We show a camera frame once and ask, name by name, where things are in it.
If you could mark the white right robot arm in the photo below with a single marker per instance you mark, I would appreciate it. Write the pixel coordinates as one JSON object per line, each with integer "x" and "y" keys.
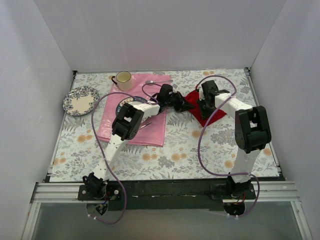
{"x": 251, "y": 133}

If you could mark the pink cloth placemat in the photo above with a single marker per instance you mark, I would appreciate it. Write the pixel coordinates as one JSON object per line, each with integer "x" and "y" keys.
{"x": 151, "y": 135}

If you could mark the green rimmed white plate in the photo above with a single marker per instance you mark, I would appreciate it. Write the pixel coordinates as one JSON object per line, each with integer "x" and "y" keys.
{"x": 132, "y": 101}

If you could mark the aluminium frame rail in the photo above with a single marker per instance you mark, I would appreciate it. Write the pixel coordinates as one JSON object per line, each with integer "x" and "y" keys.
{"x": 167, "y": 210}

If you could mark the cream enamel mug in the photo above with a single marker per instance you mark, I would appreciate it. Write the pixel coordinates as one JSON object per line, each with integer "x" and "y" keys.
{"x": 123, "y": 80}

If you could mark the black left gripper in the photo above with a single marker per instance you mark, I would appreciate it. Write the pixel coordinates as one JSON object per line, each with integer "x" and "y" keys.
{"x": 176, "y": 102}

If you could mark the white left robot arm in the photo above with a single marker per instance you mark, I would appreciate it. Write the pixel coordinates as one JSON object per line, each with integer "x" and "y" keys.
{"x": 125, "y": 127}

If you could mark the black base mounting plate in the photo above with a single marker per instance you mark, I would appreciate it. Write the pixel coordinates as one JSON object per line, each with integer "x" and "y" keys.
{"x": 161, "y": 195}

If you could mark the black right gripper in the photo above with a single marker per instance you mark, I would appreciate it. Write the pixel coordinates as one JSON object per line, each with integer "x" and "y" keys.
{"x": 206, "y": 108}

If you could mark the small silver spoon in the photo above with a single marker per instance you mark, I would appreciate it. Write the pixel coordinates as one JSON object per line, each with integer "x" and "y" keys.
{"x": 152, "y": 82}

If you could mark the blue floral plate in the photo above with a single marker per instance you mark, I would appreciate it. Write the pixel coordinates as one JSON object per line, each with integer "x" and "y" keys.
{"x": 80, "y": 101}

